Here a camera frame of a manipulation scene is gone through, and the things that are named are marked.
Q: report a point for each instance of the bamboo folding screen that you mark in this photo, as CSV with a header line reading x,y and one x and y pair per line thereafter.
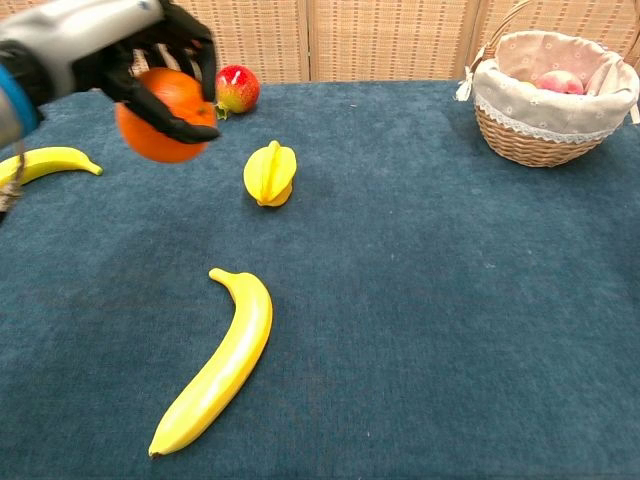
x,y
390,40

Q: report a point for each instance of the pink peach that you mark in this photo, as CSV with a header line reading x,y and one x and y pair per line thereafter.
x,y
560,82

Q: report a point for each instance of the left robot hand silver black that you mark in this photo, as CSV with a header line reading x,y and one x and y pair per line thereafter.
x,y
85,35

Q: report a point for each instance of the yellow starfruit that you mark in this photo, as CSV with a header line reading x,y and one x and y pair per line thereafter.
x,y
270,172

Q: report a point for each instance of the orange fruit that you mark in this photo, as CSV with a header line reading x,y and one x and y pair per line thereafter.
x,y
156,146

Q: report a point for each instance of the yellow banana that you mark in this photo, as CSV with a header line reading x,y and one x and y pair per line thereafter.
x,y
235,350
55,160

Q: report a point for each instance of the white lined wicker basket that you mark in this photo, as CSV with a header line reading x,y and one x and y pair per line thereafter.
x,y
545,115

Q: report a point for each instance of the blue table mat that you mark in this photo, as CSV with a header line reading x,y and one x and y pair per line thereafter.
x,y
425,300

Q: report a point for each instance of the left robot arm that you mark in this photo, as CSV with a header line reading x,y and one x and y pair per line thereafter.
x,y
14,107

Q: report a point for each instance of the red pomegranate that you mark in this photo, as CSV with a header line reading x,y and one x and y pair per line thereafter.
x,y
241,90

